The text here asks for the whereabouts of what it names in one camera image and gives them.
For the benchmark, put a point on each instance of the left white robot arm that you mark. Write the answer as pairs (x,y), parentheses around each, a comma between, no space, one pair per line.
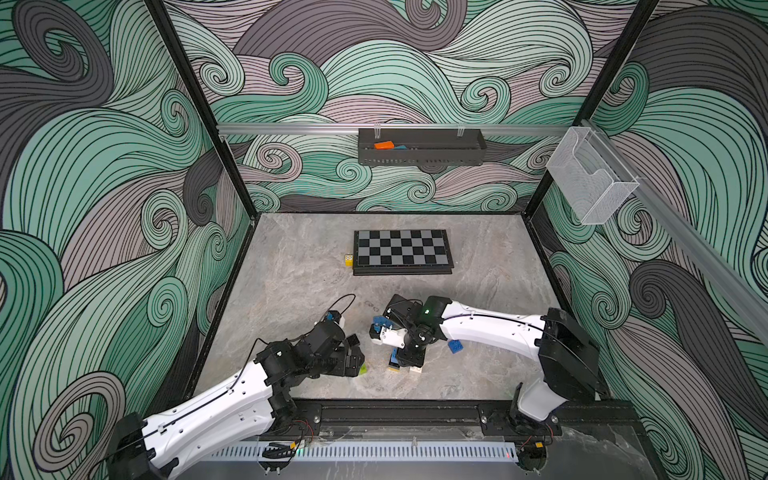
(254,401)

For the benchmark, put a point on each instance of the aluminium rail back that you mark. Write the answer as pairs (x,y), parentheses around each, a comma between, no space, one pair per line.
(304,128)

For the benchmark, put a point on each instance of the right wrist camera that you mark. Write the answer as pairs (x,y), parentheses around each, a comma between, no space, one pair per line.
(386,332)

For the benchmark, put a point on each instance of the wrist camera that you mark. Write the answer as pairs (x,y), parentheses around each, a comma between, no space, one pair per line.
(386,332)
(335,317)

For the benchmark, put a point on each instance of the black chessboard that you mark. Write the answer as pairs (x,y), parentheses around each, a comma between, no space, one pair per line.
(401,252)

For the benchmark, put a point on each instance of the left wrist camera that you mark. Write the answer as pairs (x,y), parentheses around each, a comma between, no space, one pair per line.
(335,317)

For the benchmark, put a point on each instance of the clear plastic wall holder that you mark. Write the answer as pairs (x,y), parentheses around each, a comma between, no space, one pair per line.
(591,175)

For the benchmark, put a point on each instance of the black corner frame post right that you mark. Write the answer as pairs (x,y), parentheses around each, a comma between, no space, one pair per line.
(617,57)

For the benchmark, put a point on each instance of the orange block in tray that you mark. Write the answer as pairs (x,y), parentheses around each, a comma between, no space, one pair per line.
(388,145)

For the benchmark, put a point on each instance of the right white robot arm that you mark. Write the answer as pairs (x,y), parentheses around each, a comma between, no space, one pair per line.
(566,354)

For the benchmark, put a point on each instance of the aluminium rail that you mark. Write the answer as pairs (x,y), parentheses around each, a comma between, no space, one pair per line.
(304,128)
(749,306)

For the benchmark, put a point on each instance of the black corner frame post left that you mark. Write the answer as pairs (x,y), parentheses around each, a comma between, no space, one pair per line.
(173,44)

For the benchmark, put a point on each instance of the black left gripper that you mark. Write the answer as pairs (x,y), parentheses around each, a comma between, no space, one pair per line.
(341,369)

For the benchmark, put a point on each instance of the white slotted cable duct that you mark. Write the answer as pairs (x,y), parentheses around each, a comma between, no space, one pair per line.
(409,451)

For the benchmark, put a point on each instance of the blue square lego brick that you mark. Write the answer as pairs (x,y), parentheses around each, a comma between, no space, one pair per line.
(455,346)

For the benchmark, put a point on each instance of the black lego brick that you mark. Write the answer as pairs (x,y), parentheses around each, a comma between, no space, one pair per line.
(352,341)

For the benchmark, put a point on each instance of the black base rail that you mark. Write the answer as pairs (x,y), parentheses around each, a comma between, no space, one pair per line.
(408,414)

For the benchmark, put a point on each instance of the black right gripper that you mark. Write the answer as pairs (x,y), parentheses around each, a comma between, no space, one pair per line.
(415,355)

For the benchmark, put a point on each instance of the black wall tray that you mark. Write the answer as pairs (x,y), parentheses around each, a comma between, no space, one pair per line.
(422,148)

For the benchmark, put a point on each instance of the aluminium rail right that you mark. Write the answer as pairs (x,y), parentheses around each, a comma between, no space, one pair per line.
(749,306)

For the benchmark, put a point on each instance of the black corner frame post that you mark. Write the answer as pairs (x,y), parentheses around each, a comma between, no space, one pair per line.
(617,57)
(173,44)

